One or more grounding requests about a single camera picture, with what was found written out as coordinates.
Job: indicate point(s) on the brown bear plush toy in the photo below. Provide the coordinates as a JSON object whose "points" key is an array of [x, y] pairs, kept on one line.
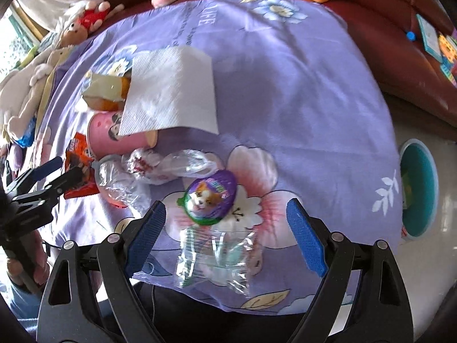
{"points": [[87, 22]]}

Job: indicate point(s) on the cream orange snack bag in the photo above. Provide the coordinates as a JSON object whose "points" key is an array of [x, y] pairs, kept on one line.
{"points": [[105, 92]]}

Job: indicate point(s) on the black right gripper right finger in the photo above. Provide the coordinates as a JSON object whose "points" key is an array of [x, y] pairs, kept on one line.
{"points": [[380, 309]]}

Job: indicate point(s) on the purple floral tablecloth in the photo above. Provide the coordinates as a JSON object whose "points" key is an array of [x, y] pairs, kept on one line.
{"points": [[300, 116]]}

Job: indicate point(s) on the white rabbit plush toy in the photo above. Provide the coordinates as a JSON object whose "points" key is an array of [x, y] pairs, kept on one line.
{"points": [[22, 91]]}

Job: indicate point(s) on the colourful toy pile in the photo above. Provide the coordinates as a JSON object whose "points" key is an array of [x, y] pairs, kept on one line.
{"points": [[441, 47]]}

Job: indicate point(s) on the dark red leather sofa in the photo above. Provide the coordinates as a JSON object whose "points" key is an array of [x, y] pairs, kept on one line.
{"points": [[411, 77]]}

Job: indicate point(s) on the teal trash bin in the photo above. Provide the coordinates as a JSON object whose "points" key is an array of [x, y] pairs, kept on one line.
{"points": [[420, 185]]}

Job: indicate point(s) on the small blue ball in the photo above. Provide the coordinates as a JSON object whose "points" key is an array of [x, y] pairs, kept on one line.
{"points": [[411, 36]]}

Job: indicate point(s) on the crumpled clear plastic wrapper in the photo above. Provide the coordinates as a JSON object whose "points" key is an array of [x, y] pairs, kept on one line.
{"points": [[128, 180]]}

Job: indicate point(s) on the clear printed plastic bag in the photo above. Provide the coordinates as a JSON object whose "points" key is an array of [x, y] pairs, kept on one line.
{"points": [[227, 259]]}

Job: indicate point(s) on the pink paper cup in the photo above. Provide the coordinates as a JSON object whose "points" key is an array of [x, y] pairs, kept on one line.
{"points": [[103, 136]]}

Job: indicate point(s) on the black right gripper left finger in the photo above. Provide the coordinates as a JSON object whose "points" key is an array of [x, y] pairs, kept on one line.
{"points": [[69, 311]]}

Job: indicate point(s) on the white paper napkin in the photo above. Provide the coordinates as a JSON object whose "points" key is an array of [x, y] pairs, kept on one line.
{"points": [[169, 88]]}

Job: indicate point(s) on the red chocolate wafer wrapper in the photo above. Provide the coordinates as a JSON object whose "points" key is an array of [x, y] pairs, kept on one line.
{"points": [[78, 156]]}

